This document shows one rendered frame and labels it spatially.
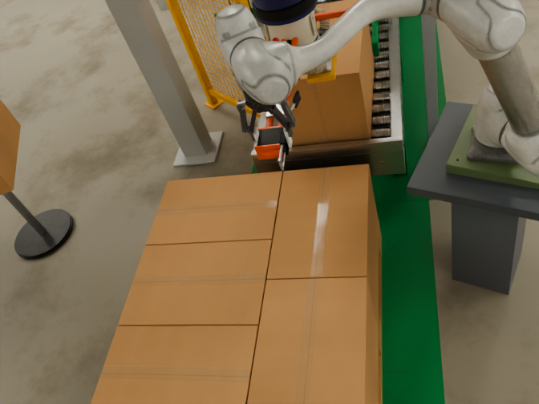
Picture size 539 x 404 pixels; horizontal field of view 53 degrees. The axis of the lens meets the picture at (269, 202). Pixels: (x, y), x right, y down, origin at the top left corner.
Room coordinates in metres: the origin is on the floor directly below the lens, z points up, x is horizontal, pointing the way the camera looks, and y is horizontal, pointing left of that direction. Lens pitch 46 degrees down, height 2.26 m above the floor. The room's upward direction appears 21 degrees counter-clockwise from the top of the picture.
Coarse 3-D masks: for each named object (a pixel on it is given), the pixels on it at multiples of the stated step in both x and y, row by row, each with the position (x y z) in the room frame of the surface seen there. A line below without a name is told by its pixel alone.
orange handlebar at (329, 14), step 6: (324, 12) 1.74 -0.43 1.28; (330, 12) 1.73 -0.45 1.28; (336, 12) 1.71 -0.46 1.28; (342, 12) 1.70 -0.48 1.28; (318, 18) 1.74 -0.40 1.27; (324, 18) 1.73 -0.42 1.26; (294, 42) 1.63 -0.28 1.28; (288, 96) 1.36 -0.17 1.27; (288, 102) 1.34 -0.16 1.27; (270, 120) 1.28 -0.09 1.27; (270, 126) 1.25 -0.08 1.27; (276, 150) 1.14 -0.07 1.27; (264, 156) 1.15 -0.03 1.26; (270, 156) 1.13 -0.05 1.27; (276, 156) 1.14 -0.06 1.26
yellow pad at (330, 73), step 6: (330, 24) 1.85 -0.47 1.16; (318, 30) 1.83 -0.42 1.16; (324, 30) 1.78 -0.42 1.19; (318, 36) 1.79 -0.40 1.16; (336, 54) 1.66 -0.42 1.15; (330, 60) 1.62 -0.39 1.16; (336, 60) 1.63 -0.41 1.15; (330, 66) 1.59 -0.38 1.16; (324, 72) 1.57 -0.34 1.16; (330, 72) 1.56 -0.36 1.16; (312, 78) 1.57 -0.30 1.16; (318, 78) 1.55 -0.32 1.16; (324, 78) 1.55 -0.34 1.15; (330, 78) 1.54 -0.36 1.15
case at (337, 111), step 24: (360, 48) 1.94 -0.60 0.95; (336, 72) 1.84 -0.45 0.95; (360, 72) 1.81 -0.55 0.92; (312, 96) 1.87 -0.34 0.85; (336, 96) 1.83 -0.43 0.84; (360, 96) 1.79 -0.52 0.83; (312, 120) 1.88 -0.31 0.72; (336, 120) 1.84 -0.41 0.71; (360, 120) 1.79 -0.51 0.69; (312, 144) 1.89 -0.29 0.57
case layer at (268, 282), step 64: (192, 192) 1.91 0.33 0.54; (256, 192) 1.76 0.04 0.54; (320, 192) 1.61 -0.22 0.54; (192, 256) 1.53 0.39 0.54; (256, 256) 1.41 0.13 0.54; (320, 256) 1.29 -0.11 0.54; (128, 320) 1.33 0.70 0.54; (192, 320) 1.22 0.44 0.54; (256, 320) 1.12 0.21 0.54; (320, 320) 1.02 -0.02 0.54; (128, 384) 1.06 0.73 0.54; (192, 384) 0.96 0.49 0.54; (256, 384) 0.88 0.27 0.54; (320, 384) 0.79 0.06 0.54
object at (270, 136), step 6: (276, 126) 1.22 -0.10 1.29; (282, 126) 1.21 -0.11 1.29; (264, 132) 1.21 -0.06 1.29; (270, 132) 1.20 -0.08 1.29; (276, 132) 1.19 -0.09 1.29; (258, 138) 1.20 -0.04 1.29; (264, 138) 1.19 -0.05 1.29; (270, 138) 1.18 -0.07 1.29; (276, 138) 1.17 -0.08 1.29; (258, 144) 1.17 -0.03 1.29; (264, 144) 1.16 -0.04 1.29; (270, 144) 1.15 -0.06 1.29; (276, 144) 1.15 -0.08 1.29; (258, 150) 1.16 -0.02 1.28; (264, 150) 1.16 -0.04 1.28; (270, 150) 1.15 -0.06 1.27; (258, 156) 1.17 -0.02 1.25
